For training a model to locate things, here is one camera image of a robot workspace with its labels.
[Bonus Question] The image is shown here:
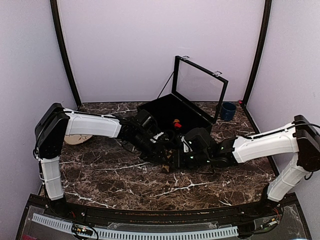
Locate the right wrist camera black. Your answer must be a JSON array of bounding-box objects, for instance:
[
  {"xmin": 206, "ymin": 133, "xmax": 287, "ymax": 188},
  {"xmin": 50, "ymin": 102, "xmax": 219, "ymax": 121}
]
[{"xmin": 184, "ymin": 127, "xmax": 217, "ymax": 153}]

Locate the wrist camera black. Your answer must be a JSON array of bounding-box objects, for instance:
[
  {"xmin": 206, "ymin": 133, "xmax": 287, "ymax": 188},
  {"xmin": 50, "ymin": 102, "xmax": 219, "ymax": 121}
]
[
  {"xmin": 184, "ymin": 127, "xmax": 217, "ymax": 153},
  {"xmin": 135, "ymin": 109, "xmax": 157, "ymax": 133}
]

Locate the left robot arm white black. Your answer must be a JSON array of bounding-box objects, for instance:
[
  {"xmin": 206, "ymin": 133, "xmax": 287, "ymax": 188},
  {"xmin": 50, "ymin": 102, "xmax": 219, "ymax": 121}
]
[{"xmin": 33, "ymin": 103, "xmax": 169, "ymax": 218}]

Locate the blue mug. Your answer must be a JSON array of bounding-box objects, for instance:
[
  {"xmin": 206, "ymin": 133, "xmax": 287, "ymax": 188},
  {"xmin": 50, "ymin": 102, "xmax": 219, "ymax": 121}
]
[{"xmin": 220, "ymin": 102, "xmax": 237, "ymax": 122}]

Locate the tan brown argyle sock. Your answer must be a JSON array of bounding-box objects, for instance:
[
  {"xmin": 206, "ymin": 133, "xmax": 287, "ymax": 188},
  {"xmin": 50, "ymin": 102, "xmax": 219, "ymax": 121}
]
[{"xmin": 161, "ymin": 149, "xmax": 177, "ymax": 174}]

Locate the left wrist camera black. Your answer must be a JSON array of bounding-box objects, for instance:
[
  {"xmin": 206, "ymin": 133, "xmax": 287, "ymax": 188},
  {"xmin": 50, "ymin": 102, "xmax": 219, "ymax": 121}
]
[{"xmin": 135, "ymin": 109, "xmax": 157, "ymax": 133}]

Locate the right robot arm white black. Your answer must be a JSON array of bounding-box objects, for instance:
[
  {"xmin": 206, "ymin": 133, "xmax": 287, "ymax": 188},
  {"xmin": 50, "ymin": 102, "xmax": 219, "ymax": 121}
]
[{"xmin": 169, "ymin": 115, "xmax": 320, "ymax": 217}]

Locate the black frame post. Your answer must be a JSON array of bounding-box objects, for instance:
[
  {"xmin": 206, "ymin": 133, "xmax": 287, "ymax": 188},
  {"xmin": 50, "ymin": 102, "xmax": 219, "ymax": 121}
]
[
  {"xmin": 242, "ymin": 0, "xmax": 273, "ymax": 106},
  {"xmin": 49, "ymin": 0, "xmax": 82, "ymax": 108}
]

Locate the right black frame post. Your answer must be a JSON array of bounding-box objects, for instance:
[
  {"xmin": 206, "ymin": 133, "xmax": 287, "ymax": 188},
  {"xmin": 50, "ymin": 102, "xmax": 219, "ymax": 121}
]
[{"xmin": 242, "ymin": 0, "xmax": 273, "ymax": 106}]

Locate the beige round plate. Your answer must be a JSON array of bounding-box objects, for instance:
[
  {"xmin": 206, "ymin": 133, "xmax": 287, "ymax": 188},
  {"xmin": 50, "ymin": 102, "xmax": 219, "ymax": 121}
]
[{"xmin": 64, "ymin": 134, "xmax": 92, "ymax": 146}]

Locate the red orange argyle sock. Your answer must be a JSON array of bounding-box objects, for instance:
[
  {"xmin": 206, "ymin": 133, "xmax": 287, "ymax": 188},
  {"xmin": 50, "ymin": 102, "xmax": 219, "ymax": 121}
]
[{"xmin": 173, "ymin": 119, "xmax": 182, "ymax": 129}]

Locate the white slotted cable duct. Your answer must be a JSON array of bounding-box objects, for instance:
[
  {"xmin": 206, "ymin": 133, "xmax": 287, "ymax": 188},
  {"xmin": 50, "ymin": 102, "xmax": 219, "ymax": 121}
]
[{"xmin": 31, "ymin": 213, "xmax": 239, "ymax": 240}]

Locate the black display case box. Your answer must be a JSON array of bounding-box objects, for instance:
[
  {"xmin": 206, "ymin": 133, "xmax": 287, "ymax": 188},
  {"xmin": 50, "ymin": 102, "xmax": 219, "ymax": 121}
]
[{"xmin": 137, "ymin": 55, "xmax": 229, "ymax": 134}]

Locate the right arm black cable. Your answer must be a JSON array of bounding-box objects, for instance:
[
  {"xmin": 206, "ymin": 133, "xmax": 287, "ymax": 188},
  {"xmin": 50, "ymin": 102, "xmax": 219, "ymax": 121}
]
[{"xmin": 292, "ymin": 120, "xmax": 320, "ymax": 131}]

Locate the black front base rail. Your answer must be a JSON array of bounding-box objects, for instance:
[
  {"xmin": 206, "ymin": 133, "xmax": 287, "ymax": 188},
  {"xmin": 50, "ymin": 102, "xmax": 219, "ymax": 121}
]
[{"xmin": 16, "ymin": 193, "xmax": 312, "ymax": 240}]

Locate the left black frame post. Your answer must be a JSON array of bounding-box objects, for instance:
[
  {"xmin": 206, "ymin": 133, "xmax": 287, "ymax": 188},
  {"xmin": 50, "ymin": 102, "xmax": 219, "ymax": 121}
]
[{"xmin": 49, "ymin": 0, "xmax": 82, "ymax": 108}]

